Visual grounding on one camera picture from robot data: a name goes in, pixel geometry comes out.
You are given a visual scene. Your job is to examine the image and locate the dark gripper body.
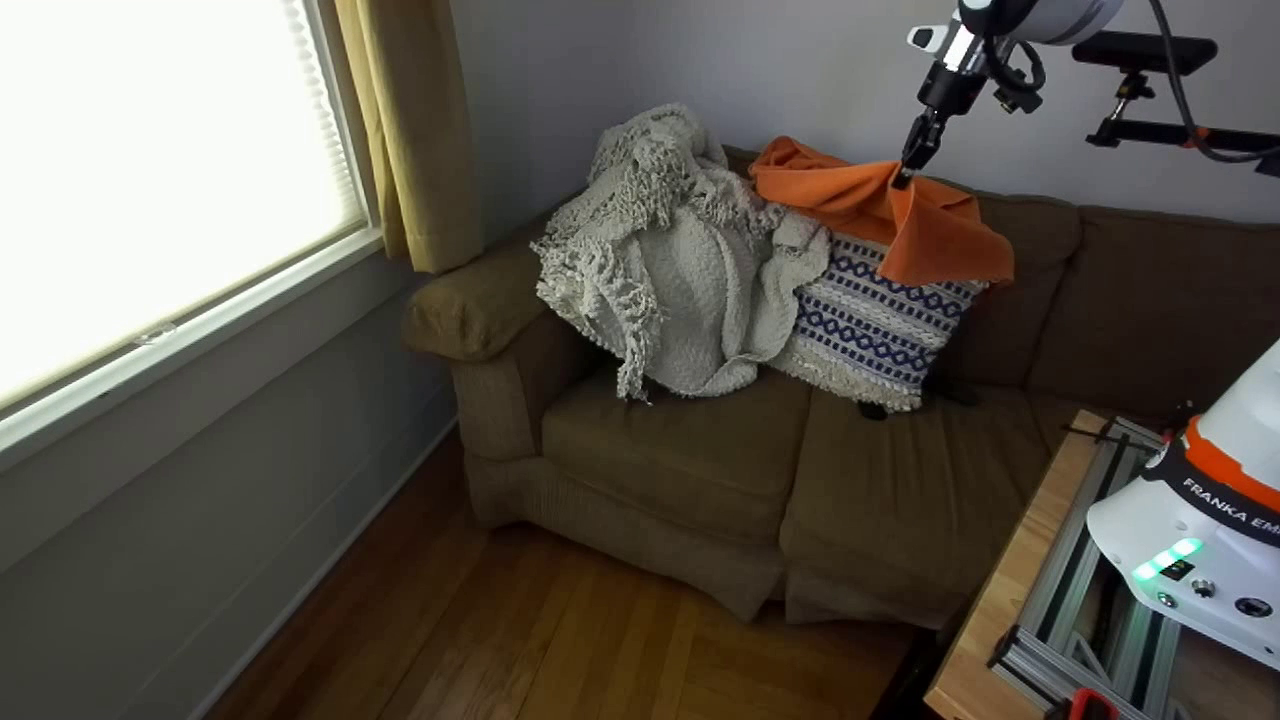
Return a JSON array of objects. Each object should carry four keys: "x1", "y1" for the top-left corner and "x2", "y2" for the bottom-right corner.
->
[{"x1": 915, "y1": 19, "x2": 999, "y2": 134}]

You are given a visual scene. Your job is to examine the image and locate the orange towel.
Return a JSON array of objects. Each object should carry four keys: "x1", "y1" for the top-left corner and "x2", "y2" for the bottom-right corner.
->
[{"x1": 745, "y1": 133, "x2": 1020, "y2": 291}]

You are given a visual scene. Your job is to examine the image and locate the blue and white patterned pillow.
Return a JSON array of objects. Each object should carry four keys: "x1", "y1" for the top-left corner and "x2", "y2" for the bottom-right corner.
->
[{"x1": 769, "y1": 231, "x2": 996, "y2": 417}]

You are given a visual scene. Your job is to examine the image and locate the cream knit blanket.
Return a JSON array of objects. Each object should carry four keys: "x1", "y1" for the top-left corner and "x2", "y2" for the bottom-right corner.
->
[{"x1": 530, "y1": 100, "x2": 838, "y2": 406}]

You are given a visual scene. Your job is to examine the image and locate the olive brown sofa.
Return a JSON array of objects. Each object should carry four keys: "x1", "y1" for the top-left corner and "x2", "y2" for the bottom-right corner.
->
[{"x1": 401, "y1": 140, "x2": 1280, "y2": 632}]

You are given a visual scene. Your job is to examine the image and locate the olive curtain beside sofa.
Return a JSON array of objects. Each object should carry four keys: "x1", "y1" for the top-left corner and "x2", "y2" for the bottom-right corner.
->
[{"x1": 328, "y1": 0, "x2": 489, "y2": 279}]

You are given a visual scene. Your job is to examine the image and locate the red clamp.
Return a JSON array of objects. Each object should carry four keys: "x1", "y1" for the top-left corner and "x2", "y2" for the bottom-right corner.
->
[{"x1": 1046, "y1": 682, "x2": 1119, "y2": 720}]

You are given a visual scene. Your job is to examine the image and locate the black corrugated cable conduit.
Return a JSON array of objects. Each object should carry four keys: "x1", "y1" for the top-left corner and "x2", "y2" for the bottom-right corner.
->
[{"x1": 987, "y1": 34, "x2": 1051, "y2": 120}]

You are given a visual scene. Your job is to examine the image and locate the black stereo camera bar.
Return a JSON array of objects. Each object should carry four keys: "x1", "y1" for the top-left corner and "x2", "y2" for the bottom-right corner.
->
[{"x1": 1069, "y1": 28, "x2": 1226, "y2": 81}]

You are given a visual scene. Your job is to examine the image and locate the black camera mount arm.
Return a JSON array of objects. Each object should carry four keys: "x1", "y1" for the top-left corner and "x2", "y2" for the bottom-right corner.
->
[{"x1": 1079, "y1": 69, "x2": 1280, "y2": 183}]

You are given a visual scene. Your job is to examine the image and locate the aluminium frame rails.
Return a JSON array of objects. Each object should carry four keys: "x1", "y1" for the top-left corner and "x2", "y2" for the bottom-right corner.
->
[{"x1": 987, "y1": 413, "x2": 1198, "y2": 720}]

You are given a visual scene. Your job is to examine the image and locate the bright window with white frame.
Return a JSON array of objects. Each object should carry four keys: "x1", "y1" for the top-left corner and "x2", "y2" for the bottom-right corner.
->
[{"x1": 0, "y1": 0, "x2": 391, "y2": 459}]

